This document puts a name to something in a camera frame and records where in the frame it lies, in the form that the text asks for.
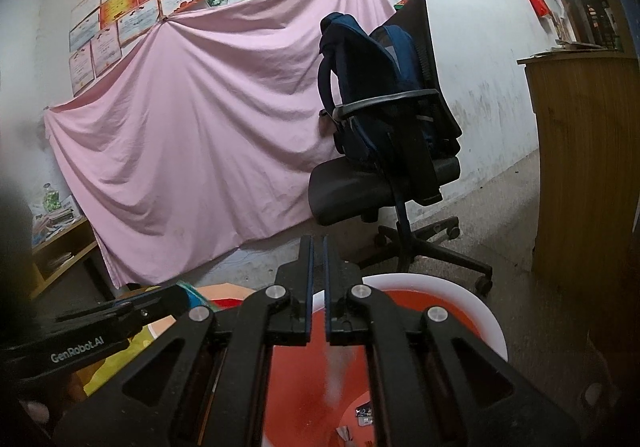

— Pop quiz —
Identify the tall wooden cabinet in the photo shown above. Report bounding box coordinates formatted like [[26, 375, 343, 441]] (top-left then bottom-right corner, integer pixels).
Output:
[[516, 50, 640, 298]]

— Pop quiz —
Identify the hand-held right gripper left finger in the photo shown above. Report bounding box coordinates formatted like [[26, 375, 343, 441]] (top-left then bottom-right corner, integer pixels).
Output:
[[50, 236, 315, 447]]

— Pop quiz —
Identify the group of wall certificates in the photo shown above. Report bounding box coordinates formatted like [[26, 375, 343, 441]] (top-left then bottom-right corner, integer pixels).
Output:
[[67, 0, 236, 95]]

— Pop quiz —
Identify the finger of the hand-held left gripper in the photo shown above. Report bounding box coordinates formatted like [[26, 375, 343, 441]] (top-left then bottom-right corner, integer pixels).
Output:
[[112, 284, 185, 299], [56, 289, 190, 334]]

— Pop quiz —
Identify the pile of packets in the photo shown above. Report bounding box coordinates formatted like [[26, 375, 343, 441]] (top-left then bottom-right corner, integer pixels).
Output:
[[30, 194, 83, 248]]

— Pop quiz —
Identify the wooden shelf unit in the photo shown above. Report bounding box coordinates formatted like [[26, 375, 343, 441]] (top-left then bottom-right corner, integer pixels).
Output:
[[30, 217, 101, 300]]

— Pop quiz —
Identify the black office chair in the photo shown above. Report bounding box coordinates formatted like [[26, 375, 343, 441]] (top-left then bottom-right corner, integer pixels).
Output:
[[307, 0, 493, 298]]

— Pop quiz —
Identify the red bin with white rim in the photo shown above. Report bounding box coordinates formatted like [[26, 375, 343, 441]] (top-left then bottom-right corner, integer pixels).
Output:
[[260, 273, 508, 447]]

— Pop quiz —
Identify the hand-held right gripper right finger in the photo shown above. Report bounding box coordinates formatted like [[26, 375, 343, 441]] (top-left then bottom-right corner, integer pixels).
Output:
[[324, 234, 583, 447]]

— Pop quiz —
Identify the pink hanging sheet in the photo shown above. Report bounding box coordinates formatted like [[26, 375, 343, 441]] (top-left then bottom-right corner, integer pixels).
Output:
[[44, 0, 401, 288]]

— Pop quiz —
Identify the blue backpack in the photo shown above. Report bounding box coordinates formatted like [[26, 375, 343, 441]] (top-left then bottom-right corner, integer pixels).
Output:
[[317, 12, 438, 165]]

